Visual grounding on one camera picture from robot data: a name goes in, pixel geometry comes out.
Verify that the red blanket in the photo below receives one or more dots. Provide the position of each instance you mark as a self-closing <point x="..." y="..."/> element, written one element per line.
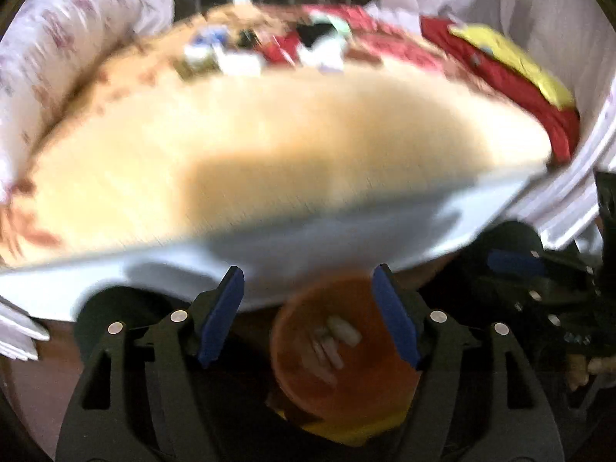
<point x="529" y="101"/>

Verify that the white floral curtain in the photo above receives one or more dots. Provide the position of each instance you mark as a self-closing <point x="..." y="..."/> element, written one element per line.
<point x="57" y="67"/>

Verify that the white paper scraps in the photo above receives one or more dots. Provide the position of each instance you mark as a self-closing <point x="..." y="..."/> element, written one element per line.
<point x="332" y="341"/>

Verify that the yellow pillow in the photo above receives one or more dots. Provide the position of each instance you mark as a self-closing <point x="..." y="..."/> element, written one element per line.
<point x="524" y="62"/>

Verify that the white pleated cloth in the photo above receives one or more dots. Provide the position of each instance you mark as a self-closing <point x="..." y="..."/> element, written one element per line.
<point x="19" y="332"/>

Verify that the white blue small packet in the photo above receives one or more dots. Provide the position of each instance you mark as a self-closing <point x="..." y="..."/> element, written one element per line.
<point x="202" y="51"/>

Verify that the plain white curtain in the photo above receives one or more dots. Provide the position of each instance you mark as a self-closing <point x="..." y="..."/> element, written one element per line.
<point x="529" y="5"/>

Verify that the white flat packet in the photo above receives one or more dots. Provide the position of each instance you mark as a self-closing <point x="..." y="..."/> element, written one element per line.
<point x="238" y="63"/>

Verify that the brown floral fleece blanket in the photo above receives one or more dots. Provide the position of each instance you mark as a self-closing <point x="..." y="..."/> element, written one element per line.
<point x="288" y="154"/>

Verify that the white mattress sheet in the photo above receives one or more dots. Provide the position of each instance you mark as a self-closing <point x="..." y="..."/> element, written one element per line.
<point x="288" y="269"/>

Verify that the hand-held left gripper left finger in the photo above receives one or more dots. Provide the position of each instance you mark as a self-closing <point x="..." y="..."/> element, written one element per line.
<point x="219" y="317"/>

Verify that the orange plastic bucket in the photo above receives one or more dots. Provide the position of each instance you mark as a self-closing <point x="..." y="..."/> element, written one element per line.
<point x="356" y="375"/>

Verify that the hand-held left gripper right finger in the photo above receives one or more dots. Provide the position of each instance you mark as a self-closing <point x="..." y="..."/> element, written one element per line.
<point x="397" y="317"/>

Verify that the black wrapper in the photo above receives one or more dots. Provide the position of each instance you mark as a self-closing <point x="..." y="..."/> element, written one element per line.
<point x="313" y="33"/>

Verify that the white crumpled paper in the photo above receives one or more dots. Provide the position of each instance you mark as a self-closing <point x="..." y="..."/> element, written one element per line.
<point x="325" y="55"/>

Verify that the person's right hand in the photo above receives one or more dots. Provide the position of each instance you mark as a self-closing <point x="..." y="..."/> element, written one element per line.
<point x="584" y="370"/>

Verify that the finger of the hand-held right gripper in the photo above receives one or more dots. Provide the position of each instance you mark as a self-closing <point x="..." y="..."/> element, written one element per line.
<point x="512" y="263"/>

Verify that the yellow plastic bag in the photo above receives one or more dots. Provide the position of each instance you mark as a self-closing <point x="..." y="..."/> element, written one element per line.
<point x="346" y="430"/>

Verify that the white green roll-on bottle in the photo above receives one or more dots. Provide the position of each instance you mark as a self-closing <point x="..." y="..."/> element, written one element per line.
<point x="337" y="23"/>

